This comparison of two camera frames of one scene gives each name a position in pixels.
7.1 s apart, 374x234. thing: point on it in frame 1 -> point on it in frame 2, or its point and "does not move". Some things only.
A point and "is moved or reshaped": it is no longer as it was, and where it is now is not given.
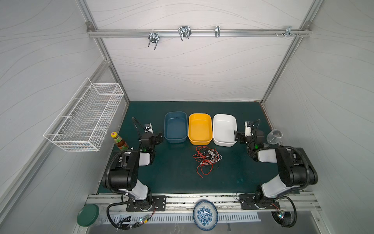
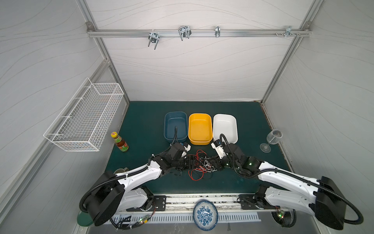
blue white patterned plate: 205,215 does not move
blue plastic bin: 176,126 does not move
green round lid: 87,215 does not move
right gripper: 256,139 -> 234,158
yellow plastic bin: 200,129 does not move
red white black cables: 206,157 is moved or reshaped
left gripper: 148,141 -> 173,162
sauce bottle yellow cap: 121,145 does not move
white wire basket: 84,123 does not move
